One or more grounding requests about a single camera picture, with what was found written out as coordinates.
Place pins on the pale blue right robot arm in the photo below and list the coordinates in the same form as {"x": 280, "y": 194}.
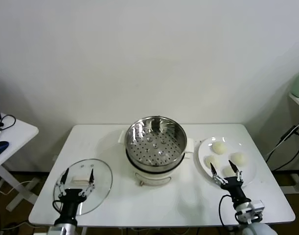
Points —
{"x": 254, "y": 227}

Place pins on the stainless steel steamer basket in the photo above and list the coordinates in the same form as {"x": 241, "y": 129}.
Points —
{"x": 142, "y": 137}

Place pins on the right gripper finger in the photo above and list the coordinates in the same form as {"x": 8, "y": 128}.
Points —
{"x": 214, "y": 174}
{"x": 238, "y": 174}

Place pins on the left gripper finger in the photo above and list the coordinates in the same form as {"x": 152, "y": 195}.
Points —
{"x": 62, "y": 182}
{"x": 91, "y": 180}

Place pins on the white steamed baozi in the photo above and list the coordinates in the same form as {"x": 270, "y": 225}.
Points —
{"x": 219, "y": 148}
{"x": 228, "y": 171}
{"x": 239, "y": 157}
{"x": 209, "y": 160}

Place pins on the white side table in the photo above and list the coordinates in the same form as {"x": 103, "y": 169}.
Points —
{"x": 19, "y": 132}

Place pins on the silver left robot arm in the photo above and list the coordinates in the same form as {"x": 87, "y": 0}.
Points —
{"x": 66, "y": 230}

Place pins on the round white plate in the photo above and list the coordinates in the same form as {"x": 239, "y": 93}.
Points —
{"x": 247, "y": 147}

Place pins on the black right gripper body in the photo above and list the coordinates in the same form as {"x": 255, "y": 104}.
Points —
{"x": 233, "y": 188}

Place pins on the round glass pot lid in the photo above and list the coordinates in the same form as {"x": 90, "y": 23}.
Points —
{"x": 101, "y": 176}

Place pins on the white electric cooker base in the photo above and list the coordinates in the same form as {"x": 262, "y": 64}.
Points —
{"x": 151, "y": 177}

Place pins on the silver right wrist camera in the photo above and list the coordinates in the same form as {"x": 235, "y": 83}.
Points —
{"x": 258, "y": 206}

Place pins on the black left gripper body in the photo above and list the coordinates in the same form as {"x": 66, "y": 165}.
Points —
{"x": 71, "y": 195}

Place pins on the blue computer mouse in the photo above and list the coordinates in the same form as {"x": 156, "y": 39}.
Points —
{"x": 0, "y": 147}

